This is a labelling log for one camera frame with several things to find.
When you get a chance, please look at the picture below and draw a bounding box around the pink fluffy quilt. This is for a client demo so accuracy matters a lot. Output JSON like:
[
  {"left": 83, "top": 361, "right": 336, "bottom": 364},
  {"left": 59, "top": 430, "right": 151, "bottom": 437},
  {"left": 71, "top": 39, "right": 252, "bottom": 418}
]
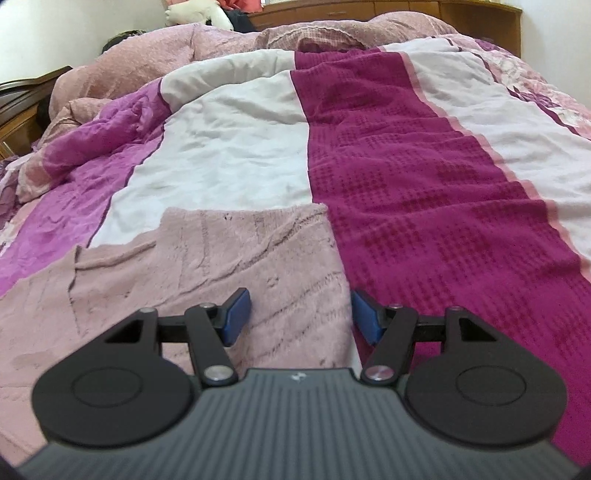
[{"left": 16, "top": 11, "right": 462, "bottom": 204}]

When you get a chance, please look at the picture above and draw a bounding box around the magenta and white striped bedspread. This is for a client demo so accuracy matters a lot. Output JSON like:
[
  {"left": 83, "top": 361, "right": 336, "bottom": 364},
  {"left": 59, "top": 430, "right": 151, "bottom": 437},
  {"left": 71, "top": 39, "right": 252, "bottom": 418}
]
[{"left": 0, "top": 37, "right": 591, "bottom": 455}]

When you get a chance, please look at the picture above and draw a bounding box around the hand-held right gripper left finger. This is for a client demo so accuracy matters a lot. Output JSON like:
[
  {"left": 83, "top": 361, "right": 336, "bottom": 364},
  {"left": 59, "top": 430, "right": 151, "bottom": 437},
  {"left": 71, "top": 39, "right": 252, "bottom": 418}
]
[{"left": 104, "top": 288, "right": 253, "bottom": 387}]

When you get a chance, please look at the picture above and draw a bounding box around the wooden headboard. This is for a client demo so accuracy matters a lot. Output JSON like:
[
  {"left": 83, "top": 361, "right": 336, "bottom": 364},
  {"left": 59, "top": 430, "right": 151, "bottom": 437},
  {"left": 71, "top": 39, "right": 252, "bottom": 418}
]
[{"left": 248, "top": 0, "right": 523, "bottom": 59}]

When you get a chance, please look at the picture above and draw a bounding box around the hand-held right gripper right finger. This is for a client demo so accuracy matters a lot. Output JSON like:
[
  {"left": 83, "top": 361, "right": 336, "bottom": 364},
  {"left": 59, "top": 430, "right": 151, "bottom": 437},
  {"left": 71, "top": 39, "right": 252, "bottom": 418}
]
[{"left": 351, "top": 290, "right": 499, "bottom": 387}]

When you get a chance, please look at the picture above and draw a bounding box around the white plush toy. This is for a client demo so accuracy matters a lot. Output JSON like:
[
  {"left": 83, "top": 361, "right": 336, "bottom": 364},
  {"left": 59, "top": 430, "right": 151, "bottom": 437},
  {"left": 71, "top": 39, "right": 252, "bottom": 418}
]
[{"left": 165, "top": 0, "right": 235, "bottom": 31}]

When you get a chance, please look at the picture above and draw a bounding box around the dark cloth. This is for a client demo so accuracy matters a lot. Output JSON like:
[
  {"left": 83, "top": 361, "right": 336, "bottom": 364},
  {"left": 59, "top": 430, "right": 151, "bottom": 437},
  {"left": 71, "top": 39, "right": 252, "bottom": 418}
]
[
  {"left": 225, "top": 9, "right": 260, "bottom": 34},
  {"left": 100, "top": 30, "right": 147, "bottom": 57}
]

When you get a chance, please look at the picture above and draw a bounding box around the pink fuzzy garment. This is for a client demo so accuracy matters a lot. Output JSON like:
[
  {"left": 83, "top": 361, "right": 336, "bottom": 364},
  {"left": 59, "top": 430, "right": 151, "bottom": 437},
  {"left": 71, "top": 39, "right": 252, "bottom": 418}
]
[{"left": 0, "top": 203, "right": 355, "bottom": 463}]

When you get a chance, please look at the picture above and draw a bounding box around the red cloth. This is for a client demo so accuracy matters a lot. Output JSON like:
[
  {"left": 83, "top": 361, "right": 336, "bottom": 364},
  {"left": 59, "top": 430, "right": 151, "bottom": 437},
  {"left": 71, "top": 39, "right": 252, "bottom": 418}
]
[{"left": 217, "top": 0, "right": 279, "bottom": 14}]

